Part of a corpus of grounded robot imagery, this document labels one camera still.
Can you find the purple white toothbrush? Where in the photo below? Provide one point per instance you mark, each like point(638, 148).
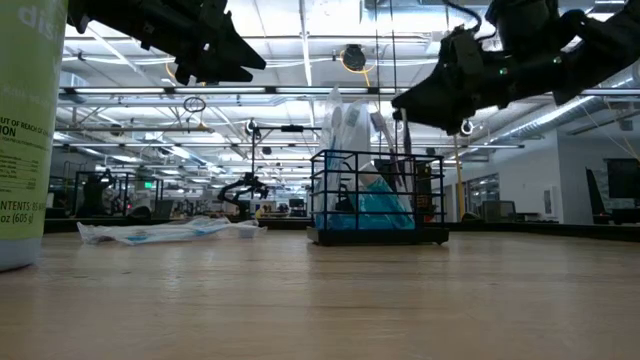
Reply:
point(352, 117)
point(406, 150)
point(336, 117)
point(380, 125)

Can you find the person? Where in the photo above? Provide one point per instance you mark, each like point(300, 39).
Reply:
point(97, 197)

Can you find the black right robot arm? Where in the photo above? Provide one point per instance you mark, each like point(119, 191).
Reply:
point(575, 50)

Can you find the black background robot arm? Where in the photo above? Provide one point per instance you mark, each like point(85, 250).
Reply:
point(245, 187)

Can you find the teal mouthwash bottle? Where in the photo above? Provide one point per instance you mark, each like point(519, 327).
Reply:
point(385, 210)

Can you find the black background rig frame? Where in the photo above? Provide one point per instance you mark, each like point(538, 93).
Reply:
point(140, 174)
point(292, 129)

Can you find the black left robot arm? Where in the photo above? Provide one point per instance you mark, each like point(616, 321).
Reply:
point(115, 20)

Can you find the green wipes canister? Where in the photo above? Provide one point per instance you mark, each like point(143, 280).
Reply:
point(30, 150)

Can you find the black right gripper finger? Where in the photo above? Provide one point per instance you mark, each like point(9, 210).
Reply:
point(425, 100)
point(445, 124)

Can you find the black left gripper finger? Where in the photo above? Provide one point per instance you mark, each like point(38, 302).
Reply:
point(227, 75)
point(242, 50)

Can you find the black metal table frame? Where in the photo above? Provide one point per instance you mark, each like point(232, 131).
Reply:
point(550, 229)

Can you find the dark monitor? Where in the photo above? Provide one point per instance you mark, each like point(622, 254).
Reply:
point(625, 180)

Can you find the gray mesh chair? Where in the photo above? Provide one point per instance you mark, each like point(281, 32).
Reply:
point(500, 211)

